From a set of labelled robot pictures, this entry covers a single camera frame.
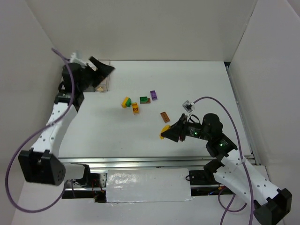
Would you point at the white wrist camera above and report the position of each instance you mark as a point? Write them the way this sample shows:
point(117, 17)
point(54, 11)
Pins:
point(188, 106)
point(74, 58)

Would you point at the yellow green lego stack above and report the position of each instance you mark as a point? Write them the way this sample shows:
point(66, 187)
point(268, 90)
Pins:
point(126, 102)

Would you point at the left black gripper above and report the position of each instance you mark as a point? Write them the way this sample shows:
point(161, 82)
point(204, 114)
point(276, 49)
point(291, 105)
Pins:
point(90, 75)

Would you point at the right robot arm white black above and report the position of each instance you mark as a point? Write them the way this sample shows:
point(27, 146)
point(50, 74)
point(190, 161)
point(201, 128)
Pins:
point(271, 204)

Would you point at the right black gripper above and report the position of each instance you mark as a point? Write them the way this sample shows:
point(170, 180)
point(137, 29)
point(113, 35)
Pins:
point(183, 129)

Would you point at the orange lego brick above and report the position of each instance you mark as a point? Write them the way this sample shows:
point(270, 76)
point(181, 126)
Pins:
point(135, 108)

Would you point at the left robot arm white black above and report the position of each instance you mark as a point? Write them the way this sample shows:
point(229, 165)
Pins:
point(40, 164)

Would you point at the green lego brick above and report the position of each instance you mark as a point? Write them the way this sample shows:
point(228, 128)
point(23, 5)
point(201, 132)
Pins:
point(143, 99)

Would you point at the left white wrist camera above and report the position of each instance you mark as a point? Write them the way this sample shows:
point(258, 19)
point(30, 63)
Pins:
point(74, 58)

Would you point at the brown lego tile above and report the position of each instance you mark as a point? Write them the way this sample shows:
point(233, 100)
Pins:
point(165, 117)

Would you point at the white foam cover board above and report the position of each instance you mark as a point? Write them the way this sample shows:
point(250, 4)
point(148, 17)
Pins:
point(147, 185)

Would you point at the clear tall container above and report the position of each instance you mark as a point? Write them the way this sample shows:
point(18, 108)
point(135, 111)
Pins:
point(105, 83)

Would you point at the aluminium front rail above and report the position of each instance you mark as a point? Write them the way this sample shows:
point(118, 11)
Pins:
point(105, 163)

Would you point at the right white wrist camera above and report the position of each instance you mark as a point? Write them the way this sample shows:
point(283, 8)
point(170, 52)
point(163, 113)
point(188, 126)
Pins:
point(188, 106)

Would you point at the purple lego plate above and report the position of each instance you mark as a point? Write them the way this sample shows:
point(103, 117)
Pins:
point(153, 95)

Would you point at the yellow lego brick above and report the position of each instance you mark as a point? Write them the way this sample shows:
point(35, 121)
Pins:
point(165, 128)

